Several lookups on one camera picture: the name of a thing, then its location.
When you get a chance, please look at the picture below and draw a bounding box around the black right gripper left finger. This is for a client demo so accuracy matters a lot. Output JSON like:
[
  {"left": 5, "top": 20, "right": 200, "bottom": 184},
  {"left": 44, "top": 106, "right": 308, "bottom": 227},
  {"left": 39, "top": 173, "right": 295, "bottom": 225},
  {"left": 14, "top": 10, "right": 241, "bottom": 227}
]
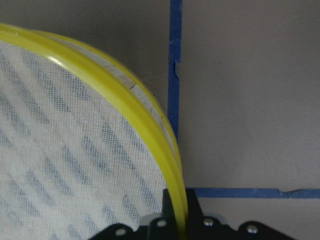
[{"left": 149, "top": 189, "right": 178, "bottom": 240}]

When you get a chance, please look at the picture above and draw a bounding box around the yellow steamer basket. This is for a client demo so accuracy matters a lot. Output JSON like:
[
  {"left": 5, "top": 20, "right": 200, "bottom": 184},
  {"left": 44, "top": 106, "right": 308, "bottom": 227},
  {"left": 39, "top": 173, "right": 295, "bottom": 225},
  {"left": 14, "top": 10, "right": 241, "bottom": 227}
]
[{"left": 0, "top": 24, "right": 188, "bottom": 240}]

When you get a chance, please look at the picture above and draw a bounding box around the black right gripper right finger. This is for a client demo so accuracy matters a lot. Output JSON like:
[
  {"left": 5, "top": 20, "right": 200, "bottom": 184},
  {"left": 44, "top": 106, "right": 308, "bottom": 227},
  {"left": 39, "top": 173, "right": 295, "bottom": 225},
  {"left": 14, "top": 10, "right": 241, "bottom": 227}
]
[{"left": 186, "top": 188, "right": 207, "bottom": 240}]

